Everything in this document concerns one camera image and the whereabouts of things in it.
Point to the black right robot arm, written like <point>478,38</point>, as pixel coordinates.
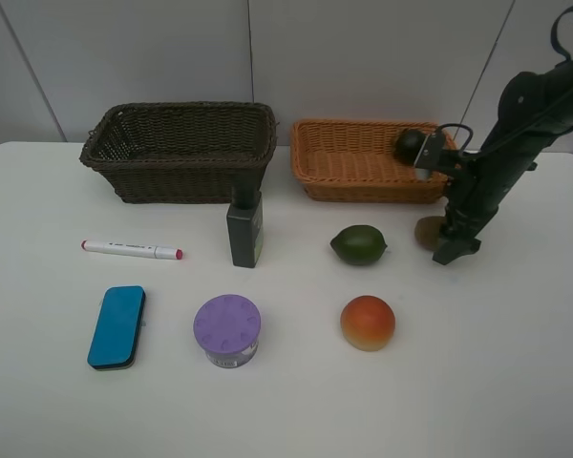
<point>534,111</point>

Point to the dark purple mangosteen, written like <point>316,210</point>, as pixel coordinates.
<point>407,146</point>

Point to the dark brown wicker basket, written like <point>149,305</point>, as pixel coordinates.
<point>181,152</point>

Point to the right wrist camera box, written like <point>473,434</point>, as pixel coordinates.
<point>438,154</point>

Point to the green lime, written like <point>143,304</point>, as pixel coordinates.
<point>359,245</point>

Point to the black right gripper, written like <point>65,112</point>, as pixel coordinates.
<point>478,184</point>

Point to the orange red peach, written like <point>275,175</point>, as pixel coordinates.
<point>368,323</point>

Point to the dark green rectangular bottle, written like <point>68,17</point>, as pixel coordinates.
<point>245,226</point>

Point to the white marker red caps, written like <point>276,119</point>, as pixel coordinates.
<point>132,250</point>

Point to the blue whiteboard eraser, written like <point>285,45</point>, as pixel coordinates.
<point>117,329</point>

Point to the purple lidded round can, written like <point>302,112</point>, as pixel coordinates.
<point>227,329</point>

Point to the brown kiwi fruit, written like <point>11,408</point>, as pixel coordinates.
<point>426,232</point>

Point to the orange wicker basket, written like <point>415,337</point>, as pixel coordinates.
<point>353,161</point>

